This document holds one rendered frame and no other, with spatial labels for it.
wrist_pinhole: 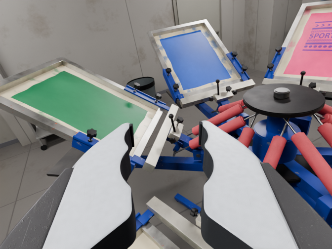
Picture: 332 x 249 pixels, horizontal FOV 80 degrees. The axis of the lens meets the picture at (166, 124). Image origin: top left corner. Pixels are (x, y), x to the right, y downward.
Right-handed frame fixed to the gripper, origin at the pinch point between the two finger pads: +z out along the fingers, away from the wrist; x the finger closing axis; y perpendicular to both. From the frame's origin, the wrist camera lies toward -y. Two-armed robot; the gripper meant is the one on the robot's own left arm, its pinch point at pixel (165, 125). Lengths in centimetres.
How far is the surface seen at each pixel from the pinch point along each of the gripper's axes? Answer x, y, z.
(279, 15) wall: 241, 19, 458
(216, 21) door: 117, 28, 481
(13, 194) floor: -199, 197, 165
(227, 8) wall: 143, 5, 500
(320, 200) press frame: 55, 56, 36
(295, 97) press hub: 55, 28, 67
